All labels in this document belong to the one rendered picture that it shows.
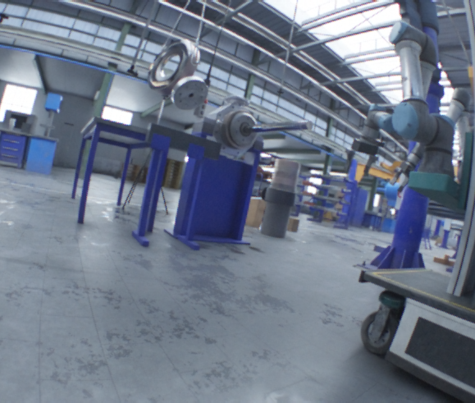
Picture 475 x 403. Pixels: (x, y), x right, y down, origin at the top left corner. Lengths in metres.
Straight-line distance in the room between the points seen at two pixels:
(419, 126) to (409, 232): 2.14
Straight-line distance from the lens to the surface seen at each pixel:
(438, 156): 1.08
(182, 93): 1.53
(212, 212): 2.81
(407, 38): 1.25
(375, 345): 1.22
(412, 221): 3.08
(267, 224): 3.92
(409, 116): 1.01
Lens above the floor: 0.52
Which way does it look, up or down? 2 degrees down
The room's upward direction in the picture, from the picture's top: 12 degrees clockwise
